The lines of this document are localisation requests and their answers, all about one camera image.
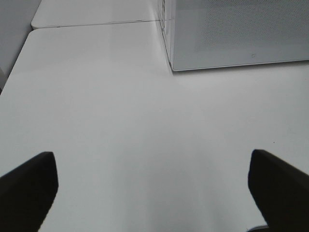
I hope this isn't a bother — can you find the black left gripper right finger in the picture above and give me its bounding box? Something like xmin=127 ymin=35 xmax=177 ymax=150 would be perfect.
xmin=248 ymin=149 xmax=309 ymax=232

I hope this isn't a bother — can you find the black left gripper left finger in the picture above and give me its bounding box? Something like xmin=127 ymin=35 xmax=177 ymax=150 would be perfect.
xmin=0 ymin=152 xmax=58 ymax=232

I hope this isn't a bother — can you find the white microwave door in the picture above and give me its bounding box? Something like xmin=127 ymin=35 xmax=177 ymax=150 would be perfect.
xmin=165 ymin=0 xmax=309 ymax=71

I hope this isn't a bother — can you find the white microwave oven body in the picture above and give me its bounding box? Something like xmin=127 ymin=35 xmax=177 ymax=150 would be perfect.
xmin=157 ymin=0 xmax=174 ymax=69

